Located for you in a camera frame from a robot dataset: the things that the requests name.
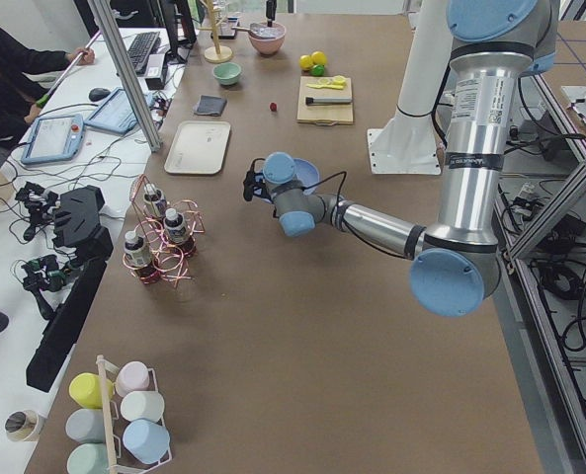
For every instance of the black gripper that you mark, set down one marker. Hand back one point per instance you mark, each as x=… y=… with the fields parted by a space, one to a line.
x=265 y=196

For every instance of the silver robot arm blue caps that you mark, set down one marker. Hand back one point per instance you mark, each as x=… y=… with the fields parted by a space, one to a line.
x=454 y=266

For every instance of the blue plate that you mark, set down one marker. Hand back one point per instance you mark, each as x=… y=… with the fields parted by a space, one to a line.
x=308 y=174

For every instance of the cream rabbit tray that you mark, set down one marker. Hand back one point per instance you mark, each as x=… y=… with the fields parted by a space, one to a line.
x=198 y=148

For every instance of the grey folded cloth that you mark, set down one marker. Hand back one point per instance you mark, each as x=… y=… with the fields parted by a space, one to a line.
x=210 y=106

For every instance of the tea bottle lower left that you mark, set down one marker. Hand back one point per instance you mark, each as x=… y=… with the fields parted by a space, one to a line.
x=175 y=226

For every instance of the tea bottle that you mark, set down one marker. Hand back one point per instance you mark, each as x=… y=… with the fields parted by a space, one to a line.
x=155 y=201
x=140 y=259
x=175 y=226

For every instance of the tea bottle upper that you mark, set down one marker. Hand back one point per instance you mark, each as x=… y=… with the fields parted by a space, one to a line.
x=155 y=201

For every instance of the steel muddler black tip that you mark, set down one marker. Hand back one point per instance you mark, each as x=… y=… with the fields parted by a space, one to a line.
x=325 y=101

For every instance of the bamboo cutting board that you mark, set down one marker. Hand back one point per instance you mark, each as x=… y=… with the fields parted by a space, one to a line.
x=328 y=115

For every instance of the green bowl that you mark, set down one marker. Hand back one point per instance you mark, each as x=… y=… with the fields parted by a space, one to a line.
x=227 y=74

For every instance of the yellow plastic knife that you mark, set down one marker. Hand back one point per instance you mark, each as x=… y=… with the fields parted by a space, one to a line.
x=330 y=86

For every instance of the green lime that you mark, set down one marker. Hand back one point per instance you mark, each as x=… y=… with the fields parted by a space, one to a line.
x=317 y=70

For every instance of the yellow lemon upper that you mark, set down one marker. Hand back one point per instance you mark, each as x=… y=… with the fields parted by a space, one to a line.
x=305 y=62

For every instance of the yellow lemon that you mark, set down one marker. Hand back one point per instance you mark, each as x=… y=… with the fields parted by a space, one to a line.
x=305 y=62
x=318 y=57

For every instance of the tea bottle lower right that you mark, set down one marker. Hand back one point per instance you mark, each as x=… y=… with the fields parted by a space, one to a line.
x=140 y=259

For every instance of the lemon half upper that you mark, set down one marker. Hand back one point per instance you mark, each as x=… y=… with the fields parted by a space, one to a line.
x=339 y=80

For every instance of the wooden mug tree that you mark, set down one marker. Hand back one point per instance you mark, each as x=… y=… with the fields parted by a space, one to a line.
x=217 y=53

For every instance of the yellow lemon lower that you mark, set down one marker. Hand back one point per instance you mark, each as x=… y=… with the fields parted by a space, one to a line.
x=318 y=57

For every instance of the pink bowl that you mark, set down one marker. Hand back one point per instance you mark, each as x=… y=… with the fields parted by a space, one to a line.
x=267 y=40

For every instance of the teach pendant far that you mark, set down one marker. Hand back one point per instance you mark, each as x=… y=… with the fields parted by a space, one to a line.
x=114 y=114

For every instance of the teach pendant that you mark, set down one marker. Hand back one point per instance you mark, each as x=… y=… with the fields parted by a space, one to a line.
x=114 y=114
x=54 y=139

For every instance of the black keyboard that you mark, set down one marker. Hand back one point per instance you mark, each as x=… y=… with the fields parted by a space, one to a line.
x=142 y=46

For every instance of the black computer mouse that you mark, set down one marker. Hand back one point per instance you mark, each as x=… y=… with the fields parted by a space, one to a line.
x=98 y=94

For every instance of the teach pendant near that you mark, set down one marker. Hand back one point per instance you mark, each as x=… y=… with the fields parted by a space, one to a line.
x=54 y=139

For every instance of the pink cup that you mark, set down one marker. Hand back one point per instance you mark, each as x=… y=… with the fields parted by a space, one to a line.
x=133 y=376

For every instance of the white cup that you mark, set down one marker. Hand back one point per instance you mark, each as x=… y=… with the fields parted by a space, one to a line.
x=148 y=405

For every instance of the person in black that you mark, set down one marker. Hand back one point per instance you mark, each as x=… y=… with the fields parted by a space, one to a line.
x=19 y=94

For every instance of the yellow cup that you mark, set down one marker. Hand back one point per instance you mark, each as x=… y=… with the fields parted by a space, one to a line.
x=84 y=389

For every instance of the blue cup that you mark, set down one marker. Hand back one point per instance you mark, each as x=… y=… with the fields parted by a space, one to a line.
x=148 y=442

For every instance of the grey cup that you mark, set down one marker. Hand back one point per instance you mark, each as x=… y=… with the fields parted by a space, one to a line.
x=86 y=426

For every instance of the mint green cup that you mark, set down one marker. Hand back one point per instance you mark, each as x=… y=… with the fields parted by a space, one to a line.
x=88 y=458

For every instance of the tape roll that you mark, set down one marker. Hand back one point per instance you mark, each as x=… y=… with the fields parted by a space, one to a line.
x=24 y=426

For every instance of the copper wire bottle rack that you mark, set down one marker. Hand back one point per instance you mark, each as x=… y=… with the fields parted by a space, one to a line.
x=172 y=264

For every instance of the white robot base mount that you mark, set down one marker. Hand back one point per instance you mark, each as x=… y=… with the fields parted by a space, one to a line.
x=407 y=144

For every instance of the aluminium frame post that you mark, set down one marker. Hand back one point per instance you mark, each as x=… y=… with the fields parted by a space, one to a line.
x=105 y=20

